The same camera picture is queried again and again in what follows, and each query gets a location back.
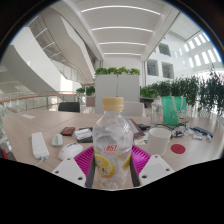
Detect tangled black cables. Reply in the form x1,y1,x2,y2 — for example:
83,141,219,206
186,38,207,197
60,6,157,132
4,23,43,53
151,122,189,139

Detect glass railing with wooden handrail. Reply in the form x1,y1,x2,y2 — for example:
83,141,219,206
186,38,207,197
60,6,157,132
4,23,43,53
0,92,80,114

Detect red and black box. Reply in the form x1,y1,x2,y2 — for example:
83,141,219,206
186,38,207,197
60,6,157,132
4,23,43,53
59,126,76,137

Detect white planter cabinet with plants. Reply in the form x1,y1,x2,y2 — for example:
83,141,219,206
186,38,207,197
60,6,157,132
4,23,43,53
94,66,141,115

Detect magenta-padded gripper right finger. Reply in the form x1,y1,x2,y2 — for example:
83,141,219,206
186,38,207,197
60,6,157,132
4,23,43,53
128,144,175,188

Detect white power strip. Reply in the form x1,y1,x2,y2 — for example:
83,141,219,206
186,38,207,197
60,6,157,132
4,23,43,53
31,131,50,166

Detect white packet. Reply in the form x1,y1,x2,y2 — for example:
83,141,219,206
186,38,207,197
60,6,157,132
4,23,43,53
74,128,93,141

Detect small grey computer mouse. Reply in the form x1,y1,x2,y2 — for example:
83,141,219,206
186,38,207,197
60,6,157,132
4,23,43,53
51,133,64,147

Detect green tote bag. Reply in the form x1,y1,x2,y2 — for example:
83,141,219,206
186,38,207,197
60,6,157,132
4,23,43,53
161,95,188,127

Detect small planter with plants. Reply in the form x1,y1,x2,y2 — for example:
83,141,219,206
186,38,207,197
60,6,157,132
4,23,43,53
75,85,96,108

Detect clear plastic jar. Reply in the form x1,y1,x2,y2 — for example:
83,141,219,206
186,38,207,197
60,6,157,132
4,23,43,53
150,96,164,128

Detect white paper cup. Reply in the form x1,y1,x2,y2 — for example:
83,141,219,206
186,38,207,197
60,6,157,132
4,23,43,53
146,127,172,158

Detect row of green shrubs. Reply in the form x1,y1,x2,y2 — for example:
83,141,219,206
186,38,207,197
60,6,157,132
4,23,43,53
139,70,224,118

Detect dark blue flat case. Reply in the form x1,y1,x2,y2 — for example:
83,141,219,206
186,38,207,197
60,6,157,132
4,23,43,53
192,125,214,138

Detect black flat pad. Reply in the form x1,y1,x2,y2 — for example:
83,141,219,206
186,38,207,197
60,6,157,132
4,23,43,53
78,126,95,144

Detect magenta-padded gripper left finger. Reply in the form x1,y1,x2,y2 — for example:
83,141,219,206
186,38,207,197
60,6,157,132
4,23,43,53
51,145,97,189

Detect flat round red coaster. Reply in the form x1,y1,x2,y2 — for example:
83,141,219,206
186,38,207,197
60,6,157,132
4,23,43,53
170,143,186,155

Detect ceiling light strips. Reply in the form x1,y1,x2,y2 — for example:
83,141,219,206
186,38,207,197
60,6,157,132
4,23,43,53
80,4,162,57

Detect black chair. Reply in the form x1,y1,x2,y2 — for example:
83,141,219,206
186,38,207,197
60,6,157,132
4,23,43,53
57,101,81,113

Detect white chair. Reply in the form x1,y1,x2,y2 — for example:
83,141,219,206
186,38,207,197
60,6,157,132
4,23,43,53
123,100,147,117

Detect small black device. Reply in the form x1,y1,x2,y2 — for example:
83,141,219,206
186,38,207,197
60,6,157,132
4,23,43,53
137,123,150,131

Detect white computer mouse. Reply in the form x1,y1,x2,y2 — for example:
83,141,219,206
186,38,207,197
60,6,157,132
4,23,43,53
57,142,84,161

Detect clear yellow-capped drink bottle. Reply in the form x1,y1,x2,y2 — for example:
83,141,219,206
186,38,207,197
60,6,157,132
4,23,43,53
92,96,134,190

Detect open paper booklet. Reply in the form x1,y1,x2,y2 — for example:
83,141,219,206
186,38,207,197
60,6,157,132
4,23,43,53
128,118,146,140

